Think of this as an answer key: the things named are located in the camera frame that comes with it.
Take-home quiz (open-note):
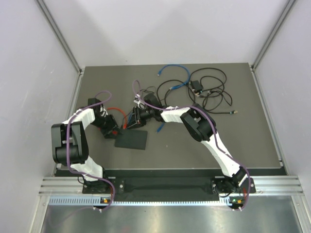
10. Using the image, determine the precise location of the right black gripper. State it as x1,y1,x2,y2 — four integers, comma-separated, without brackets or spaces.
126,107,155,130

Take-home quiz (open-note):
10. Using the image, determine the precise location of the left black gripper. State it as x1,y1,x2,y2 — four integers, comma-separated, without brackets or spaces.
91,114,122,139

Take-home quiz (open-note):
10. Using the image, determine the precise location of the red ethernet cable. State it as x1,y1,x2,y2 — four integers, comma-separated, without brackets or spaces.
106,107,127,135

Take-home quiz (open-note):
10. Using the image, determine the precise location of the black network switch box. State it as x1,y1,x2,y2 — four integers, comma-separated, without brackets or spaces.
115,129,148,150

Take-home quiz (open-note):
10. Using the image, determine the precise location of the black cable with green tip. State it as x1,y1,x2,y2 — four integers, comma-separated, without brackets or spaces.
206,110,239,115

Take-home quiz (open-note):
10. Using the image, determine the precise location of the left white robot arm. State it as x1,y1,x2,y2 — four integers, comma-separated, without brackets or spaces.
51,98,121,193

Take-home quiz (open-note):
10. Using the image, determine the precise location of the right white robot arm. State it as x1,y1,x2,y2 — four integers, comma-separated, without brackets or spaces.
126,94,247,192

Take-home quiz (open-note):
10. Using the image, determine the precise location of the black power adapter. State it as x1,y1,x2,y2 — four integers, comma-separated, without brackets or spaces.
190,81,203,95

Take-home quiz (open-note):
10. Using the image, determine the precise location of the dark grey table mat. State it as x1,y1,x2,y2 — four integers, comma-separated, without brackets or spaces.
76,63,281,169

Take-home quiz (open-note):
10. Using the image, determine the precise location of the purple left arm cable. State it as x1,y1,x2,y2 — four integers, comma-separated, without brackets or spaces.
65,91,116,212

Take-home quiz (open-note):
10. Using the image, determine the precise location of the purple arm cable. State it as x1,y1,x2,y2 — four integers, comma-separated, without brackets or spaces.
65,91,116,212
132,80,252,212

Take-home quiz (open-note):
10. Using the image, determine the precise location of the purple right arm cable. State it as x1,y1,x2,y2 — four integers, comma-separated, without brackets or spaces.
132,80,252,212

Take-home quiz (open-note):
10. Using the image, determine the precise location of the grey slotted cable duct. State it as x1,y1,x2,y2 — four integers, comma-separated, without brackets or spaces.
49,196,232,206

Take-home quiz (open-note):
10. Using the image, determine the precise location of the aluminium profile rail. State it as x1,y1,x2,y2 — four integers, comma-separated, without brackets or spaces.
39,176,303,196

